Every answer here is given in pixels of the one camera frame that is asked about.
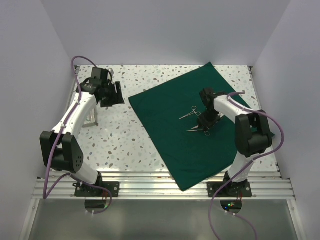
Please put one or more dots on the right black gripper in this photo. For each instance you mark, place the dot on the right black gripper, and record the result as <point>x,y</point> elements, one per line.
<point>202,121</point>

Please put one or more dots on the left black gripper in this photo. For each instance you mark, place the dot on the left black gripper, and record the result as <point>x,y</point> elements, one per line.
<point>117,98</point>

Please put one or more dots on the silver forceps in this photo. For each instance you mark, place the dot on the silver forceps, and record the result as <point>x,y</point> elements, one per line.
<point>197,131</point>
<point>193,112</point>

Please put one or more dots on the white suture packet printed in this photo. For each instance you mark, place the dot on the white suture packet printed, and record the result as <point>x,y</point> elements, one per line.
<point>92,116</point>

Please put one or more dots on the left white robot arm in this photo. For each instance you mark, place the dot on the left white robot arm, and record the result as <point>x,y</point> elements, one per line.
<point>60,148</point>

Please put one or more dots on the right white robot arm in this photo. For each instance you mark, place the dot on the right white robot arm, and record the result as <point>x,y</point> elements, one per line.
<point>252,131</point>

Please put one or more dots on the green surgical drape cloth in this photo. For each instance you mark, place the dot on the green surgical drape cloth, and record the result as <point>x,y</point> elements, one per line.
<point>190,157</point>

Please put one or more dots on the metal instrument tray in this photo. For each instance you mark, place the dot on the metal instrument tray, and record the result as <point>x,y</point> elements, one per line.
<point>87,124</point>

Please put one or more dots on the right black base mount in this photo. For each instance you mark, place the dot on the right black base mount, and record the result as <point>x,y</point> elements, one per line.
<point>234,190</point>

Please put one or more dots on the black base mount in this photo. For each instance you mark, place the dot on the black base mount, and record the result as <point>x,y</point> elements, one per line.
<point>234,190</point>
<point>97,198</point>

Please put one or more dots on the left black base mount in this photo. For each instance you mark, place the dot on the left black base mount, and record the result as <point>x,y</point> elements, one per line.
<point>97,198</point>

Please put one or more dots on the aluminium rail frame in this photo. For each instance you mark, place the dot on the aluminium rail frame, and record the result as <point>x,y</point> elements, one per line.
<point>150,204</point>

